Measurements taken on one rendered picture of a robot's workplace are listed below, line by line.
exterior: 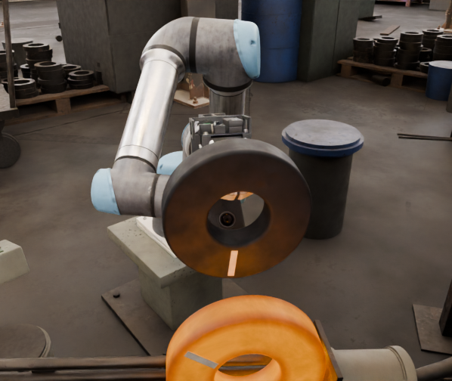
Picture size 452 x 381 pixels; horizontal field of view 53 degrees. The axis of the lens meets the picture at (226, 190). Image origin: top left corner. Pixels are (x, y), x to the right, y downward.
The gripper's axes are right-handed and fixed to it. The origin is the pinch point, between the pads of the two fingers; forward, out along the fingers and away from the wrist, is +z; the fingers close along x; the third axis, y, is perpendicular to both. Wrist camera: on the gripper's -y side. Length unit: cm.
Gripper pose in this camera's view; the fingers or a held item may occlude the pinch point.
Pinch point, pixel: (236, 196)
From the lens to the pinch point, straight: 45.6
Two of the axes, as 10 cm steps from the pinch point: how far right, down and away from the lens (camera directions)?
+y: -0.5, -9.7, -2.3
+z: 1.4, 2.2, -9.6
